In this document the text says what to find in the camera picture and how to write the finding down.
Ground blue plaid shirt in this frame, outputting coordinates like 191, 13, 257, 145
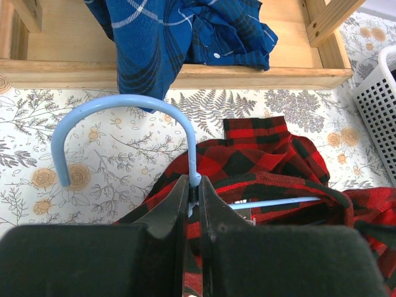
85, 0, 278, 100

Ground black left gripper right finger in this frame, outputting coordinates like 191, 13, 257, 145
199, 178, 389, 296

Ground white plastic basket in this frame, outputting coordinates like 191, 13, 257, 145
353, 45, 395, 185

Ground wooden clothes rack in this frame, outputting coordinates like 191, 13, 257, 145
1, 1, 361, 90

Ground red shirt wire hanger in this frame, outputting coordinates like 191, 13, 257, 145
32, 90, 333, 223

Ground red plaid shirt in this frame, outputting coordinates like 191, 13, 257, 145
116, 116, 395, 296

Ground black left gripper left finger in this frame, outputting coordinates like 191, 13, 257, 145
1, 176, 189, 296

